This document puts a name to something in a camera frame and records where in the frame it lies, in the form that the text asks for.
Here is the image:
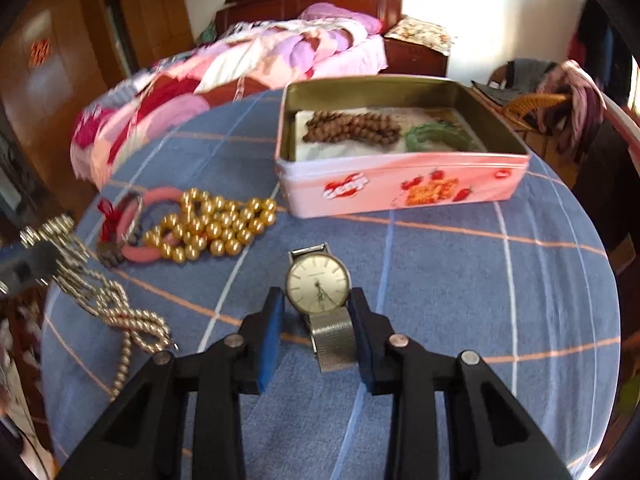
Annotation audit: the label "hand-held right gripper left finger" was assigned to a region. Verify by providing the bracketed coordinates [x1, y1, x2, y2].
[57, 287, 286, 480]

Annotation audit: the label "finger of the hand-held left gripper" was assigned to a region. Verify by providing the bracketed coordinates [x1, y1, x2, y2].
[0, 242, 63, 296]

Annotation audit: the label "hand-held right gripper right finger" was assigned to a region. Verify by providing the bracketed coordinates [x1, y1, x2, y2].
[350, 287, 573, 480]

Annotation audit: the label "dark bead string red tassel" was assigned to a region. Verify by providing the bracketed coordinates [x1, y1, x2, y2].
[96, 192, 146, 268]

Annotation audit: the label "silver wristwatch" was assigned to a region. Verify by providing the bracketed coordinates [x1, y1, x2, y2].
[285, 242, 358, 373]

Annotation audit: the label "pink bangle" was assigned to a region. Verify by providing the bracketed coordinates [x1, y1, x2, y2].
[120, 186, 193, 265]

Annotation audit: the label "white pearl necklace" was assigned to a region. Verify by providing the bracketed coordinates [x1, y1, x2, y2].
[20, 215, 178, 403]

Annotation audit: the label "pink tin box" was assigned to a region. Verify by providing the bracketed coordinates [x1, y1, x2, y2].
[274, 74, 532, 219]

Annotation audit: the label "blue checked tablecloth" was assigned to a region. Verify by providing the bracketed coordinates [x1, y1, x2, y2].
[42, 85, 623, 480]

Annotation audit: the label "green jade bangle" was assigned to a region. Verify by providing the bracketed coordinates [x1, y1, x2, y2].
[404, 122, 483, 152]

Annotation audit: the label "wooden wardrobe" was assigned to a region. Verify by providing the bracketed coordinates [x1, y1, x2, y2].
[0, 0, 196, 211]

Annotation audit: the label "pink patchwork quilt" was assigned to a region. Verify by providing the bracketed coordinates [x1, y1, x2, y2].
[70, 17, 371, 183]

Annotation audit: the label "wooden nightstand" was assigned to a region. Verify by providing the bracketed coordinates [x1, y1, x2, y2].
[382, 35, 448, 78]

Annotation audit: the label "pink bedsheet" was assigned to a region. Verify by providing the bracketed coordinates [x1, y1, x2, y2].
[310, 35, 388, 81]

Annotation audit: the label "dark wooden desk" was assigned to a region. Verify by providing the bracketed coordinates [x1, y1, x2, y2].
[570, 95, 640, 276]

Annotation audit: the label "grey clothes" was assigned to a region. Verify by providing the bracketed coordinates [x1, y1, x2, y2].
[472, 59, 561, 106]

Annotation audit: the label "floral cloth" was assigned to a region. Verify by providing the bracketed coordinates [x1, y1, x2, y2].
[384, 15, 453, 53]

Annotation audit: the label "purple pillow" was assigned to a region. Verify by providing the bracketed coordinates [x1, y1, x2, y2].
[300, 2, 383, 36]

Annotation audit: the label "pink and purple clothes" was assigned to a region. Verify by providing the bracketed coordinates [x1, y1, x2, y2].
[542, 60, 608, 161]

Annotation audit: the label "hanging dark coats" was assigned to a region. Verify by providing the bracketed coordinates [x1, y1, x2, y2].
[567, 0, 633, 106]

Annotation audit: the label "gold pearl necklace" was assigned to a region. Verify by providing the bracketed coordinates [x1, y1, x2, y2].
[141, 188, 278, 263]

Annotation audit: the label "brown wooden bead bracelet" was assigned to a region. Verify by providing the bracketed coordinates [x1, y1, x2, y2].
[300, 110, 403, 145]

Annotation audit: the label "wooden bed frame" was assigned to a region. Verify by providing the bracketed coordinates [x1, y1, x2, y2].
[215, 0, 403, 36]

